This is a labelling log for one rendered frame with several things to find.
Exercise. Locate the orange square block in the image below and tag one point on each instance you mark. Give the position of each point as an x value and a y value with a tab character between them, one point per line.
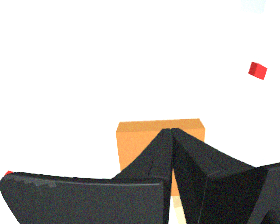
133	137

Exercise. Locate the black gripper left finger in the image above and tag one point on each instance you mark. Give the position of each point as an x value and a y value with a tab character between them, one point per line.
140	194

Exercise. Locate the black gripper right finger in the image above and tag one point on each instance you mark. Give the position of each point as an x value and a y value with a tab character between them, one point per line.
215	188

